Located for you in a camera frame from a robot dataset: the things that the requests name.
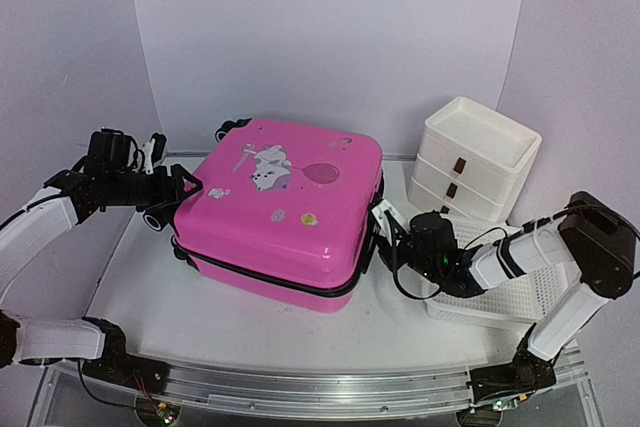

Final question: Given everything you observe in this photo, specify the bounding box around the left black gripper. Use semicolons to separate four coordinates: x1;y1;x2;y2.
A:
106;164;204;215

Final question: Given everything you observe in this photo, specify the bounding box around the pink cartoon child suitcase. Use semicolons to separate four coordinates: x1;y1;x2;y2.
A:
144;118;384;313

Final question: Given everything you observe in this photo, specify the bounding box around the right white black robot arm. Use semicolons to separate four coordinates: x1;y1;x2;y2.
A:
371;191;639;405

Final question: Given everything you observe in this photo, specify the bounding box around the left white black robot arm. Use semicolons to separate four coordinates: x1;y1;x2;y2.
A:
1;128;203;384

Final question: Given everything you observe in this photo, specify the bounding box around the white three-drawer storage cabinet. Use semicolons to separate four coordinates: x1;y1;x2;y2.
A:
407;96;542;223

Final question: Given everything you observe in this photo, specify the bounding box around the white perforated plastic basket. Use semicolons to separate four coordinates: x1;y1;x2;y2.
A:
425;214;579;330

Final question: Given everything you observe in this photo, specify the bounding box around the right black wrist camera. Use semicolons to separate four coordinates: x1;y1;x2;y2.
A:
409;211;457;255

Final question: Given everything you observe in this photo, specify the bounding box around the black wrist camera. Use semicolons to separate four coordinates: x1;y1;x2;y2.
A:
409;211;457;255
87;128;136;169

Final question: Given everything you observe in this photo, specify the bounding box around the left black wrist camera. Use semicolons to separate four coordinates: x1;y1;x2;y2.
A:
87;128;136;169

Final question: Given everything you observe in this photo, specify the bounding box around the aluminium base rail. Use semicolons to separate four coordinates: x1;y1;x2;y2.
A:
47;336;594;418

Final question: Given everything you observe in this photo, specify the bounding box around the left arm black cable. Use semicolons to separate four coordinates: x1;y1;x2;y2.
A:
0;191;141;403

